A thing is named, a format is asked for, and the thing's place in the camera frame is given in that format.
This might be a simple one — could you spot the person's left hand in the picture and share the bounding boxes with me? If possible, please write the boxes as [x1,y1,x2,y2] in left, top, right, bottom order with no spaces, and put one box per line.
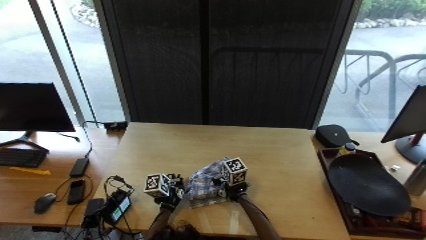
[153,173,186,211]

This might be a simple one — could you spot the person's right hand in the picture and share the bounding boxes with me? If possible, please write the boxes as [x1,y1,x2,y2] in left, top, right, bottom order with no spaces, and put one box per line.
[211,178,250,202]

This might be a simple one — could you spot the blue white patterned cloth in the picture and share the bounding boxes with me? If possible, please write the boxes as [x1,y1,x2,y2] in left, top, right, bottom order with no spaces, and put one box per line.
[183,157,231,209]

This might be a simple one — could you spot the left glove marker cube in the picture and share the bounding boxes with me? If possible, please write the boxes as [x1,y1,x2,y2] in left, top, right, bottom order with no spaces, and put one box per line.
[142,173,173,198]

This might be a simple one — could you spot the glove marker cube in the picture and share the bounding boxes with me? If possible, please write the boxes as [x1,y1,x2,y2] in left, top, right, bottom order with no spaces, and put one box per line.
[220,157,248,186]
[142,173,173,198]

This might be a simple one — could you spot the right glove marker cube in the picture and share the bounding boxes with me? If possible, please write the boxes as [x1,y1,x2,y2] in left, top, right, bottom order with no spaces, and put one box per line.
[220,157,248,186]

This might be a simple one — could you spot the smartphone with lit screen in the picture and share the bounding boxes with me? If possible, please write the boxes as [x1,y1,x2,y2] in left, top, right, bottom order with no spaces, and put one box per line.
[103,189,133,224]

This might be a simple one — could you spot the black power bank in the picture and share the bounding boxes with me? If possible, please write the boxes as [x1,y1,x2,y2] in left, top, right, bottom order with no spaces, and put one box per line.
[81,198,106,229]

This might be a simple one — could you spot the black connector block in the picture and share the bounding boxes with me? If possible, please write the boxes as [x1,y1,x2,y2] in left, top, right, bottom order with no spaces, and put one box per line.
[102,121,129,132]

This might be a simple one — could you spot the black power adapter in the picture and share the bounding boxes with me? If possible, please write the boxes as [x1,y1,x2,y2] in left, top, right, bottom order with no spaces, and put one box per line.
[67,157,90,178]

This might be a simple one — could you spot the black smartphone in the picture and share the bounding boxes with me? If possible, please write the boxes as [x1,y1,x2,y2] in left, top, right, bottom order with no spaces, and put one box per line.
[66,179,86,206]

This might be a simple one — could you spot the black computer mouse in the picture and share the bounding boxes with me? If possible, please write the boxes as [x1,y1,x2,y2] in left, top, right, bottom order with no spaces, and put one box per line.
[33,192,58,215]

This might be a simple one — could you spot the yellow flat tool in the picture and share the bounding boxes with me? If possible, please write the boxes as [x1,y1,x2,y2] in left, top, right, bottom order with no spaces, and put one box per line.
[7,166,51,176]

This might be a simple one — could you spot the black keyboard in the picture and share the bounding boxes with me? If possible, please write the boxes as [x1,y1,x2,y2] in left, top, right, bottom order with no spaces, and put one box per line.
[0,147,49,169]

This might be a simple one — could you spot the black zipped pouch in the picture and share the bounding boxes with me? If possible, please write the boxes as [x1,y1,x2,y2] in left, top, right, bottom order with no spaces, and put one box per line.
[314,124,360,149]

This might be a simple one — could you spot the black window blind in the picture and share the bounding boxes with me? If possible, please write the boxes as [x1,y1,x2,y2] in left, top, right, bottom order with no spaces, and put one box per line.
[93,0,362,130]

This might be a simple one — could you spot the black computer monitor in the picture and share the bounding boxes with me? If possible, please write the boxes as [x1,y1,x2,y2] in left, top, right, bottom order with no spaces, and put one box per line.
[0,82,77,153]

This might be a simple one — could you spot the yellow bottle with black cap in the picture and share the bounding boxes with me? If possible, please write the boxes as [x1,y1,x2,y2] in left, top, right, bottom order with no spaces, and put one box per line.
[338,142,358,157]

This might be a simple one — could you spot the dark wooden box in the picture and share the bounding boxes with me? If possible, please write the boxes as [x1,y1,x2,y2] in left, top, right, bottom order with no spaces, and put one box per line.
[316,147,426,240]

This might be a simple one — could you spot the dark oval tray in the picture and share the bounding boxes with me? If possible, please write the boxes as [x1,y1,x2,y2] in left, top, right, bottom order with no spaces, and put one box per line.
[327,153,412,218]

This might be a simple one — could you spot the grey metal bottle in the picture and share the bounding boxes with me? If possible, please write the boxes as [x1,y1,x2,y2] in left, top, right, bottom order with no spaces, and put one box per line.
[403,158,426,197]

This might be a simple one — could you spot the metal bicycle rack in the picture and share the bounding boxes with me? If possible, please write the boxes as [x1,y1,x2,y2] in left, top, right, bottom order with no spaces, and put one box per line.
[332,49,426,132]

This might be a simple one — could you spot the dark monitor with red stand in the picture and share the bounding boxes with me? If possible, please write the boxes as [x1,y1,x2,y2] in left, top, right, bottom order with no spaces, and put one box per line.
[379,84,426,164]

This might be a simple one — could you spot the black cable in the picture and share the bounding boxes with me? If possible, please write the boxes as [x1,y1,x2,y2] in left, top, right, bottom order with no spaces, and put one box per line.
[81,120,107,159]

